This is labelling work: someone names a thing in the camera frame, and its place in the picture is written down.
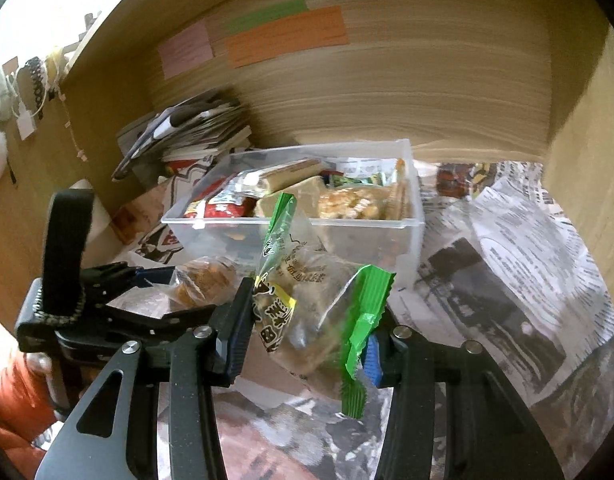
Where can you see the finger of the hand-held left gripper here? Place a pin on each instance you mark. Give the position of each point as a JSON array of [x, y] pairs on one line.
[[152, 274], [187, 316]]

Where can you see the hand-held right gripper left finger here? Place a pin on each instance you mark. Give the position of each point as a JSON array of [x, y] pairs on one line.
[[234, 335]]

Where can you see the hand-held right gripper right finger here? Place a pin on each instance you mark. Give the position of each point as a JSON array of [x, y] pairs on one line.
[[372, 360]]

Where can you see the clear packet of orange cakes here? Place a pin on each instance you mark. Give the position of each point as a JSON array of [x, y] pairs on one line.
[[207, 277]]

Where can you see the clear packet with green ends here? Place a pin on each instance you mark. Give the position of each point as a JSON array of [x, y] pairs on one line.
[[307, 300]]

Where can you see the clear plastic container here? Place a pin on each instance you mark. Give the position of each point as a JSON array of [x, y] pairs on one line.
[[367, 240]]

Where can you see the round cracker roll packet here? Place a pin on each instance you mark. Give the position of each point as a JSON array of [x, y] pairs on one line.
[[282, 172]]

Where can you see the person's left forearm orange sleeve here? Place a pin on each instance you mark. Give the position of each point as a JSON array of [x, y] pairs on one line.
[[12, 400]]

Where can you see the clear bag of orange snacks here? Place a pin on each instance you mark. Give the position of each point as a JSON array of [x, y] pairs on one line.
[[347, 202]]

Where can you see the person's left hand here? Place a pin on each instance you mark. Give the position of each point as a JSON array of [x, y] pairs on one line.
[[37, 362]]

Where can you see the brown printed paper bag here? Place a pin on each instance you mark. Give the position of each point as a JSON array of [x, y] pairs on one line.
[[132, 220]]

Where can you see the small red snack packet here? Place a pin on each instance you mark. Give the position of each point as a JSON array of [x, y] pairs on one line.
[[222, 205]]

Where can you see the white paper tag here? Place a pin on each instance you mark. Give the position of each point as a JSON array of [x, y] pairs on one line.
[[27, 122]]

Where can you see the beige snack packet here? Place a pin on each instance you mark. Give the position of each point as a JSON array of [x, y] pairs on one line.
[[287, 200]]

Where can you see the stack of magazines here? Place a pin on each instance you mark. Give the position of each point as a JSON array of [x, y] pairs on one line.
[[197, 125]]

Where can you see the newspaper sheets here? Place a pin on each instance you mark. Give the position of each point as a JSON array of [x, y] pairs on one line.
[[512, 240]]

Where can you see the pink paper note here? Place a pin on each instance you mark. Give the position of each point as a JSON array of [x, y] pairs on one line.
[[184, 50]]

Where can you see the orange paper note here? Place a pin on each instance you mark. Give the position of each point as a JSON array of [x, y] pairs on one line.
[[287, 37]]

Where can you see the green paper note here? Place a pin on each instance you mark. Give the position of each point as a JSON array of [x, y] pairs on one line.
[[267, 14]]

